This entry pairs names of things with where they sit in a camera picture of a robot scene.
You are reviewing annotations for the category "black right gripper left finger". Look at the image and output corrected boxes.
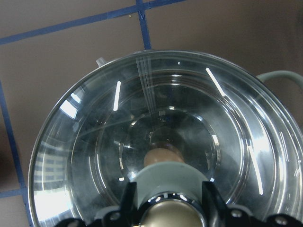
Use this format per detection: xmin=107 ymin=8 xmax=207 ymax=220
xmin=119 ymin=182 xmax=140 ymax=227

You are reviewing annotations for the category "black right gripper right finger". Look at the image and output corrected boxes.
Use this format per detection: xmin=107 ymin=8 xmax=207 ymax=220
xmin=202 ymin=181 xmax=227 ymax=227

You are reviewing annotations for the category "glass pot lid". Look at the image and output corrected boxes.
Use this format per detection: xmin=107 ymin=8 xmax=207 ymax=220
xmin=28 ymin=51 xmax=303 ymax=227

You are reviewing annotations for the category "brown egg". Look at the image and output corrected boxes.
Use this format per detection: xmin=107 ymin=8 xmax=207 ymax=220
xmin=143 ymin=148 xmax=184 ymax=167

